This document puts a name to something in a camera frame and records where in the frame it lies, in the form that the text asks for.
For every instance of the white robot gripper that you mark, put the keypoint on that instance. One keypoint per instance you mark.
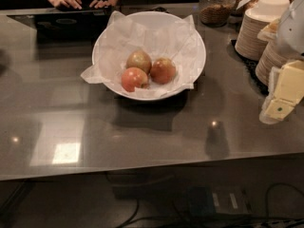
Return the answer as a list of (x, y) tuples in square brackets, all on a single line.
[(292, 32)]

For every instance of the red apple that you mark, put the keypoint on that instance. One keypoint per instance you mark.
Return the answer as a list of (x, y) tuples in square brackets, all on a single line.
[(162, 71), (133, 78)]

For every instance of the white bowl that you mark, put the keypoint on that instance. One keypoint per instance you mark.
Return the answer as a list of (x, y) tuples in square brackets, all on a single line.
[(193, 48)]

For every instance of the yellowish apple at back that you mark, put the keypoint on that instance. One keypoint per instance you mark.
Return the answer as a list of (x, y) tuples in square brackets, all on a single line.
[(139, 59)]

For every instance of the person's left hand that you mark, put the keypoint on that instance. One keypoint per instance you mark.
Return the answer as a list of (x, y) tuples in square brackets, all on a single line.
[(97, 4)]

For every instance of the person's right hand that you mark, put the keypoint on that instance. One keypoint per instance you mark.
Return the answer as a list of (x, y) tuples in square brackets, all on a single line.
[(70, 4)]

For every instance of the front stack of paper bowls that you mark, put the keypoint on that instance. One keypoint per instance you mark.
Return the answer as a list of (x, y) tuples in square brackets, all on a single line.
[(270, 58)]

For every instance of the stack of paper bowls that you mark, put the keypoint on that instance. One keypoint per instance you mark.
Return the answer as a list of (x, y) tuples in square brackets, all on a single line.
[(255, 19), (270, 58)]

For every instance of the black tray under bowls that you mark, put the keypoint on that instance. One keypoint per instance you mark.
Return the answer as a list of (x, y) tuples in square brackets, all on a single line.
[(251, 66)]

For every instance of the rear stack of paper bowls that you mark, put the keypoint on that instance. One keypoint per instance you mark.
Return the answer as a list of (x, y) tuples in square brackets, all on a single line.
[(255, 19)]

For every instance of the glass jar with grains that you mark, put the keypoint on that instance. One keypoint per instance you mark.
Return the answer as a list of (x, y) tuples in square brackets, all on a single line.
[(215, 13)]

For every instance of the white paper liner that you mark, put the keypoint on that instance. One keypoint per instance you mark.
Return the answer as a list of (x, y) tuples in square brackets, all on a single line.
[(126, 41)]

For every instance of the black box under table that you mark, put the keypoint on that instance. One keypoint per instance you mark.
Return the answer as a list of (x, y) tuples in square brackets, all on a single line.
[(215, 202)]

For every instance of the black laptop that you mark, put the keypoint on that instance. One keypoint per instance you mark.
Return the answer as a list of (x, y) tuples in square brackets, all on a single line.
[(67, 24)]

